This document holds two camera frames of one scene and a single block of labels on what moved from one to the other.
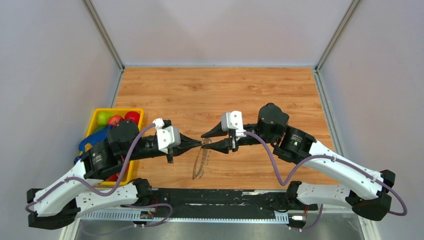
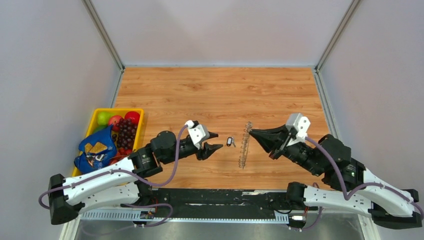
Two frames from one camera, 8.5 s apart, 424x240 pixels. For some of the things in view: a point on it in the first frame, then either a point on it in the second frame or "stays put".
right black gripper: [224, 145] → [274, 140]
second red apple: [133, 115] stays put
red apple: [114, 120] stays put
